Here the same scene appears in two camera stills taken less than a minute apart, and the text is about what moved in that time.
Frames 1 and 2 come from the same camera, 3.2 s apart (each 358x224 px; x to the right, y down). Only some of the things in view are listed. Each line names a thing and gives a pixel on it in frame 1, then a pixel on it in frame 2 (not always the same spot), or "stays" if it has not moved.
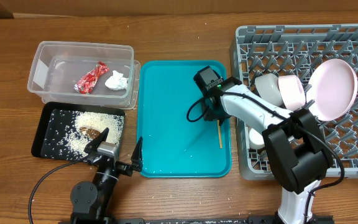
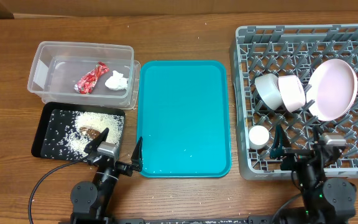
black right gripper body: (214, 113) → (294, 161)
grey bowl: (267, 85) stays
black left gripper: (127, 169) stays
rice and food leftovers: (71, 132) stays
